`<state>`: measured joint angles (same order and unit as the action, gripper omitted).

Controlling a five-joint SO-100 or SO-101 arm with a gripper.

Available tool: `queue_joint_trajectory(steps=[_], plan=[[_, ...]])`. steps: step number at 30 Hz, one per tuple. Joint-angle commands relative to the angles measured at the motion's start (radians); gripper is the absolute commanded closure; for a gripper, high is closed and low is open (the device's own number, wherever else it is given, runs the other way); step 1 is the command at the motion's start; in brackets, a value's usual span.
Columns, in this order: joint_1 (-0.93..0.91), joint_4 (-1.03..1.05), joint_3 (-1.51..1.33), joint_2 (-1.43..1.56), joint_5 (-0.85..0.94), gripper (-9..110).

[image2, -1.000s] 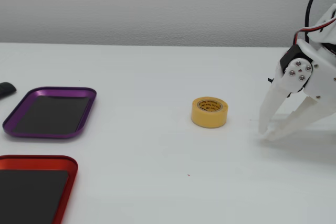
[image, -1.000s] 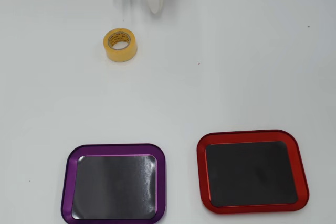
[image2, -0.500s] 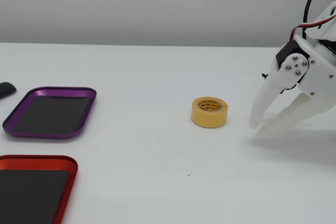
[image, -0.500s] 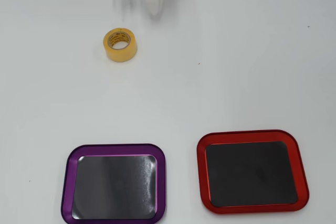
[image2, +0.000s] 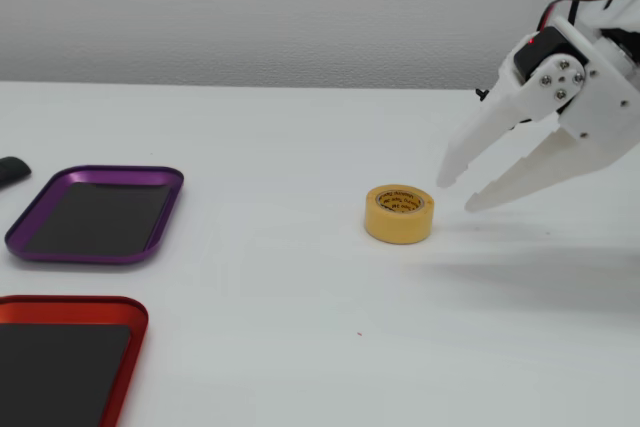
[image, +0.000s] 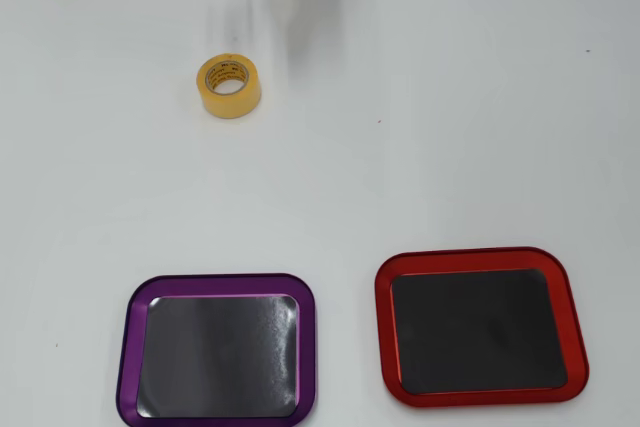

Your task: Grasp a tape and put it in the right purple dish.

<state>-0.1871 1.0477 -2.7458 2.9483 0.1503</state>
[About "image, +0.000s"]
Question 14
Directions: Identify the yellow masking tape roll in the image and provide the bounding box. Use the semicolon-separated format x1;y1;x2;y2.
195;53;263;120

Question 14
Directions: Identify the purple rectangular metal dish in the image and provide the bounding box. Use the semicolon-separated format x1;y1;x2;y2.
115;272;319;427

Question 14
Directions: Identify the red rectangular metal dish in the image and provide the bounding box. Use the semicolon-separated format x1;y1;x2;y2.
373;246;591;409

